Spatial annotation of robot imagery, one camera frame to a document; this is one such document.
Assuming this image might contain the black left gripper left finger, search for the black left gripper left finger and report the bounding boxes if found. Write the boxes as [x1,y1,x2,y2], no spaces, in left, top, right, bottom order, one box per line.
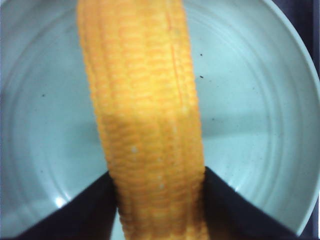
[16,172,116,240]

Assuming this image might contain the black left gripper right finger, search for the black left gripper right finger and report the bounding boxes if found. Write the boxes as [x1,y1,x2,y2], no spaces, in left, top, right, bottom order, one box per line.
[203,167,299,240]

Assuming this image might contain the yellow corn cob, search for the yellow corn cob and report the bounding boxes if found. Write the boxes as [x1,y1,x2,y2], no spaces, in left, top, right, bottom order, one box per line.
[76,0,209,240]

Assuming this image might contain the light green round plate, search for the light green round plate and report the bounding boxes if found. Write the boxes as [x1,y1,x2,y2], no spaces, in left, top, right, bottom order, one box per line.
[0,0,320,238]

